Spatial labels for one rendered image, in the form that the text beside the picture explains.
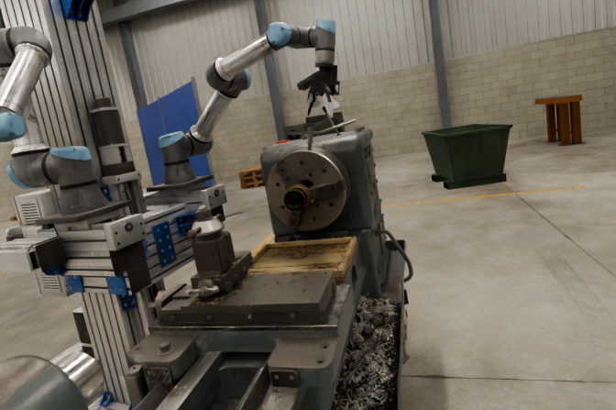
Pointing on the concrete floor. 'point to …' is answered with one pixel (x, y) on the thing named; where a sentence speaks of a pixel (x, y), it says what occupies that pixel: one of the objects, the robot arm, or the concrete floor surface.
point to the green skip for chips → (468, 154)
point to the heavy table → (563, 118)
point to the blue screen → (191, 111)
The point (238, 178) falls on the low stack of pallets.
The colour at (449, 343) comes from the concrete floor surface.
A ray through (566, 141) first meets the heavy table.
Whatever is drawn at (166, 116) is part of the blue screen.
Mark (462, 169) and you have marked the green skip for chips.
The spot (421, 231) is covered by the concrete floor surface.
